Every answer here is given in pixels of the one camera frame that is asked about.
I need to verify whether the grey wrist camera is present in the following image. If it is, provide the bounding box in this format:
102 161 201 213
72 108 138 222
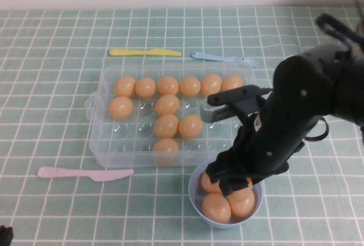
200 102 237 124

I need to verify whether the transparent plastic egg box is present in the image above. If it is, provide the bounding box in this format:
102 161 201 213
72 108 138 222
84 62 271 169

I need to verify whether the light blue plastic fork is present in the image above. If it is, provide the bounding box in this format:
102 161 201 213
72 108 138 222
191 52 260 69

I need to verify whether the pink plastic knife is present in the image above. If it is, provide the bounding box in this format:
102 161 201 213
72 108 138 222
36 166 135 183

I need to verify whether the black camera bracket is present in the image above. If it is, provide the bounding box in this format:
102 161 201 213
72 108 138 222
206 85 274 108

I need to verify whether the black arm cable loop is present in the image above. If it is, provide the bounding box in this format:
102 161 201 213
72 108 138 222
304 116 329 142

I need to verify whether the yellow plastic knife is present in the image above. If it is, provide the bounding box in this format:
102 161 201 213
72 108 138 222
109 48 183 57

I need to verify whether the black sleeved arm cable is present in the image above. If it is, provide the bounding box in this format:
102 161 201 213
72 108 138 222
315 12 364 51

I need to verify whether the light blue bowl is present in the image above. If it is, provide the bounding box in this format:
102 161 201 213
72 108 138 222
188 162 266 230

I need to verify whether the green checked tablecloth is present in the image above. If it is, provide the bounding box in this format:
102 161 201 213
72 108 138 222
0 4 364 246

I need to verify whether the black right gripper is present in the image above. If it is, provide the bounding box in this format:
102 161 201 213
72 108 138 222
205 114 289 199

